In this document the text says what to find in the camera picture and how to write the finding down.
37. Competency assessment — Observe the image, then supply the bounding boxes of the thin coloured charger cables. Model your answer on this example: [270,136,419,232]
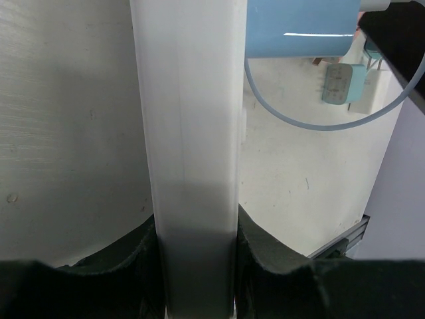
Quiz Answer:
[244,0,425,131]

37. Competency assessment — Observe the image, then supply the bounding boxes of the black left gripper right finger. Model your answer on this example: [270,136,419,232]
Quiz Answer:
[234,208,424,318]

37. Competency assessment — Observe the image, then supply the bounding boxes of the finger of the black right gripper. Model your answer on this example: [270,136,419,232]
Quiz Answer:
[358,0,425,116]

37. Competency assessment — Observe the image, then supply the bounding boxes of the aluminium mounting rail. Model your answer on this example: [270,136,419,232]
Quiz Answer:
[308,215,370,259]

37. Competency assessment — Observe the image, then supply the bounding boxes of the white power strip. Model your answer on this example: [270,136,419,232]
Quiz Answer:
[130,1,247,318]

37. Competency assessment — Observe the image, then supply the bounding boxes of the dark teal plug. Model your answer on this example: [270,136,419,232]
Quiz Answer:
[363,40,383,72]

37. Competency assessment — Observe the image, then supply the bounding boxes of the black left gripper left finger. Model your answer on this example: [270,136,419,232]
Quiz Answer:
[1,217,165,318]

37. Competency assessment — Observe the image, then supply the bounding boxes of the light blue plug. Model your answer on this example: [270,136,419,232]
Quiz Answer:
[245,0,361,58]

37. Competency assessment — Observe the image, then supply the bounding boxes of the white plug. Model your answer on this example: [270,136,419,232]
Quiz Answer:
[348,69,391,115]

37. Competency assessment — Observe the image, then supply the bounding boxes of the salmon pink plug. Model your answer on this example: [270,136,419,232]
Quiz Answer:
[312,57,341,66]

